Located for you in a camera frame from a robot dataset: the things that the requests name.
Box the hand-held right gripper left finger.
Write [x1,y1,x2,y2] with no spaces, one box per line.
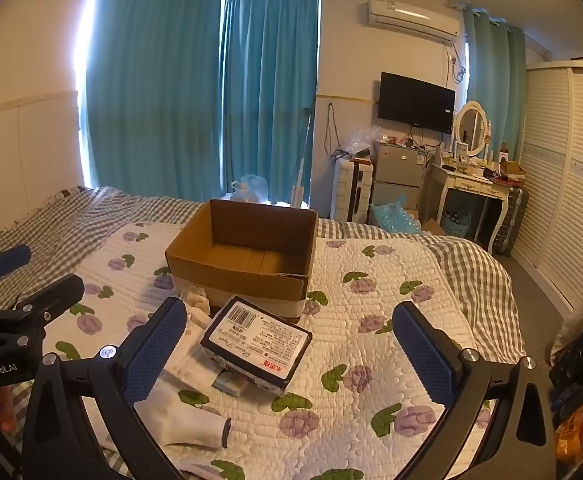
[21,296,189,480]

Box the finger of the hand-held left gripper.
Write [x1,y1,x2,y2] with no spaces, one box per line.
[0,244,33,307]
[1,274,86,333]

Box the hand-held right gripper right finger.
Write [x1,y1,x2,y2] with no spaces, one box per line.
[392,301,557,480]

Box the cream plush item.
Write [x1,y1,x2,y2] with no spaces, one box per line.
[178,285,213,322]

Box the white sock with dark cuff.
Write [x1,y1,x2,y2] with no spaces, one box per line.
[135,380,233,451]

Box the small tissue packet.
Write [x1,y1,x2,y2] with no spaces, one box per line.
[211,370,252,397]

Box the black cotton pad pack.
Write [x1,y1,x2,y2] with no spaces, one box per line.
[200,296,313,396]

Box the brown cardboard box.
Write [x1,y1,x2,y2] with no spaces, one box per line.
[164,199,319,327]

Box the floral quilted bed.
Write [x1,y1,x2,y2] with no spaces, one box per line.
[0,186,516,480]

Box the white floral quilt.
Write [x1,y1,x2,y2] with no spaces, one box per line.
[16,220,527,480]

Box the blue basket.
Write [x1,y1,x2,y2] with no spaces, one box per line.
[442,209,472,238]

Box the dark suitcase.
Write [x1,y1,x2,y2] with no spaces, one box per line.
[491,186,529,256]

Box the orange bag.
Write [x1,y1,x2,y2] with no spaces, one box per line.
[554,402,583,466]

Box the white dressing table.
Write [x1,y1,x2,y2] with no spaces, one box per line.
[430,157,515,256]

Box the white suitcase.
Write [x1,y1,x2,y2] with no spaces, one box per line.
[332,157,375,222]

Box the silver mini fridge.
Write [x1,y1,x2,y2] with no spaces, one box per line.
[371,141,429,223]

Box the pale blue plastic bag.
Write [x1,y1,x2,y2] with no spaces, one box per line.
[241,174,268,204]

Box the small open cardboard box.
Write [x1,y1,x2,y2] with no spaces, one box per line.
[499,159,526,182]

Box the white mop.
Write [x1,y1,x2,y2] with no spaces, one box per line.
[290,107,313,209]

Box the clear plastic bag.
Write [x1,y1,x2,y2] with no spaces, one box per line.
[339,125,382,158]

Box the wide teal curtain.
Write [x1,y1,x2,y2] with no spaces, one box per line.
[85,0,224,207]

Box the oval white vanity mirror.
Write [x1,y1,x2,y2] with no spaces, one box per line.
[454,101,489,157]

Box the white slatted wardrobe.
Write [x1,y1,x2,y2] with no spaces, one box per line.
[511,57,583,312]

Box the narrow teal curtain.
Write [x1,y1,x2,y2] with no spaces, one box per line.
[463,7,528,167]

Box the white air conditioner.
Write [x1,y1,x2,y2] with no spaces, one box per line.
[368,0,461,44]

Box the hanging dark cable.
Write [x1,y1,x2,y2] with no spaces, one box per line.
[324,102,341,162]

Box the black wall television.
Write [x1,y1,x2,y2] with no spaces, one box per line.
[377,72,457,135]

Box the air conditioner power cable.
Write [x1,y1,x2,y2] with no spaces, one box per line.
[446,44,468,84]

